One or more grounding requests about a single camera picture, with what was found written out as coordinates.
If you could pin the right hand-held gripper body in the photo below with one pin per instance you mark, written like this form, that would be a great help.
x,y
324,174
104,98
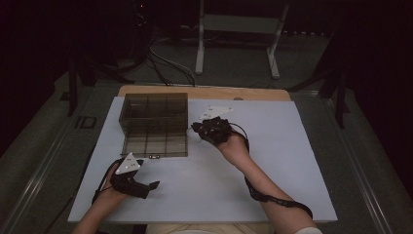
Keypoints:
x,y
216,130

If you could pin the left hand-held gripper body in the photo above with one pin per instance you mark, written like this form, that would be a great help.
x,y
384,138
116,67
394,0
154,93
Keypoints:
x,y
130,187

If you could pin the dark translucent drawer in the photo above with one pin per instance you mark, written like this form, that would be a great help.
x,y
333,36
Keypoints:
x,y
156,141

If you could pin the dark translucent drawer box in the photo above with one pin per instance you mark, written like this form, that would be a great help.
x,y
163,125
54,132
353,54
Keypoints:
x,y
152,107

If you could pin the person's left hand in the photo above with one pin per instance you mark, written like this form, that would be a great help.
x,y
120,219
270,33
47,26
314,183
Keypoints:
x,y
108,195

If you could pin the person's right hand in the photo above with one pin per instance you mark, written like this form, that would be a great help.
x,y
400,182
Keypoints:
x,y
235,149

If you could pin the person's beige clothing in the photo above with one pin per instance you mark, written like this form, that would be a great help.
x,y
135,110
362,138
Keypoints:
x,y
207,228

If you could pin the white table cover board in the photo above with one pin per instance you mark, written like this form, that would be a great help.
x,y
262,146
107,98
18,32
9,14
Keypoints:
x,y
292,146

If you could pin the black stand legs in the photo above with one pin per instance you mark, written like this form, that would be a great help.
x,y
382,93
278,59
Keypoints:
x,y
339,97
73,87

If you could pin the white metal stand frame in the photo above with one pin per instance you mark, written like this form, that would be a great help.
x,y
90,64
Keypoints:
x,y
240,23

